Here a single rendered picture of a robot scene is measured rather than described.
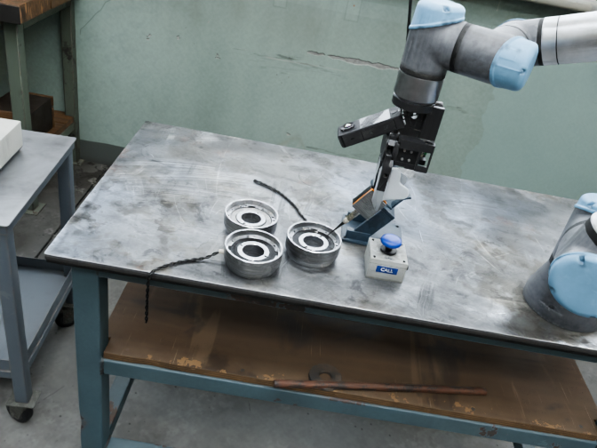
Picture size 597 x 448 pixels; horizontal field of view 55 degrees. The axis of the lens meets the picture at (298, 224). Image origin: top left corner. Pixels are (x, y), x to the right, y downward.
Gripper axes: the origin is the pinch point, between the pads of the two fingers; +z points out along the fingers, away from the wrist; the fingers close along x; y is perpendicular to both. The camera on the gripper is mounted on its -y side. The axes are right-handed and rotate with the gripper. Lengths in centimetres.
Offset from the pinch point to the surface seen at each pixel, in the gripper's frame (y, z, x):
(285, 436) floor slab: -4, 93, 17
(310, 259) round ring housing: -9.3, 10.6, -7.8
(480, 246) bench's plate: 26.6, 13.2, 12.8
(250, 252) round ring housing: -20.2, 12.0, -7.5
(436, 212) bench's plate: 18.2, 13.1, 23.9
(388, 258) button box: 4.9, 8.6, -5.5
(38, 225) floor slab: -117, 93, 94
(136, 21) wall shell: -99, 20, 154
